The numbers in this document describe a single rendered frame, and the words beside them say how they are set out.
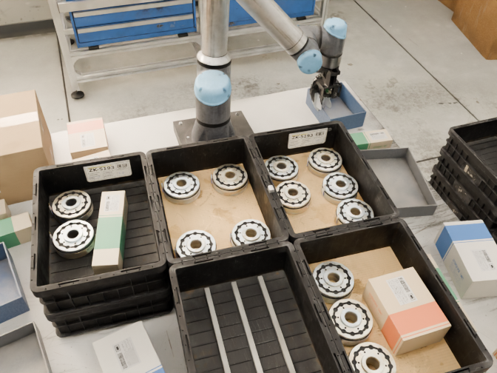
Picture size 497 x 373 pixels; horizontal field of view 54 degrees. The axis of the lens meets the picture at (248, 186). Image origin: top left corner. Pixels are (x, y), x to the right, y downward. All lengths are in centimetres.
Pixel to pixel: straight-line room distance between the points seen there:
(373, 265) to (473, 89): 248
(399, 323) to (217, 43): 100
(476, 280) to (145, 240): 88
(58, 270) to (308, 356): 64
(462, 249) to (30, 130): 130
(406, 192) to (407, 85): 188
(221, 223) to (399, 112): 208
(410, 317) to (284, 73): 248
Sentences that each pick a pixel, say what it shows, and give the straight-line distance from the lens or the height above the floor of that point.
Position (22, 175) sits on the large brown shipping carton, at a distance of 160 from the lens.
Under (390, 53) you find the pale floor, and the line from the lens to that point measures 380.
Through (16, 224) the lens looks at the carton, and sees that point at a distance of 154.
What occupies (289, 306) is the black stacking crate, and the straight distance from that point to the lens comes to 120.
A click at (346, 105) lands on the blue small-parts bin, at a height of 71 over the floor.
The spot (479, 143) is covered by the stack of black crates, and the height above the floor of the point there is 49.
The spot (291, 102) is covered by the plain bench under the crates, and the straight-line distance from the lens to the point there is 196.
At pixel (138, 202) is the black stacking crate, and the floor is 83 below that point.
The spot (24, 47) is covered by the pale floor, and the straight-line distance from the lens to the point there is 389.
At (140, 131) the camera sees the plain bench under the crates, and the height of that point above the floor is 70.
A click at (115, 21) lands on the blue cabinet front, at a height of 46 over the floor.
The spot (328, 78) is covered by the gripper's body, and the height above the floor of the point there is 92.
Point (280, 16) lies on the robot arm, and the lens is 147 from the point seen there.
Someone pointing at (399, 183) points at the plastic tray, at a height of 70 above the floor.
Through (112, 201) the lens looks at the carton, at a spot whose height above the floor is 89.
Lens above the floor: 187
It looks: 47 degrees down
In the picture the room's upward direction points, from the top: 3 degrees clockwise
